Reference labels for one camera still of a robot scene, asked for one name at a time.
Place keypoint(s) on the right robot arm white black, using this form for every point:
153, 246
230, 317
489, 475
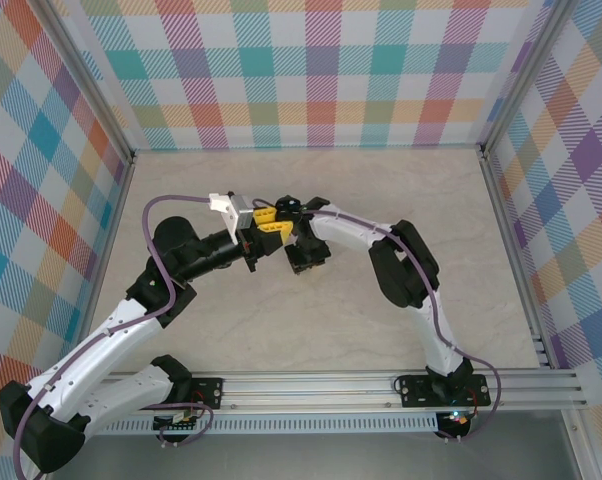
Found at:
346, 235

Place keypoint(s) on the aluminium frame corner post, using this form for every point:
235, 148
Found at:
521, 75
90, 75

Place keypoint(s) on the grey metal panel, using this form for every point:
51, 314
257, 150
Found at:
306, 460

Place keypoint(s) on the small electronics circuit board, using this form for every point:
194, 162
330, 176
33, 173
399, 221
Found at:
181, 425
456, 419

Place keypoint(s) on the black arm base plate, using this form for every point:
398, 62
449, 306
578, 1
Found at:
211, 395
416, 392

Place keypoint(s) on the thin aluminium frame rail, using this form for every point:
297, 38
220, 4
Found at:
153, 149

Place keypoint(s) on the aluminium frame side rail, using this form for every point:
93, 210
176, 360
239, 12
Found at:
498, 200
119, 200

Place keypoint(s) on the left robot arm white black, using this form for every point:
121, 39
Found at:
101, 355

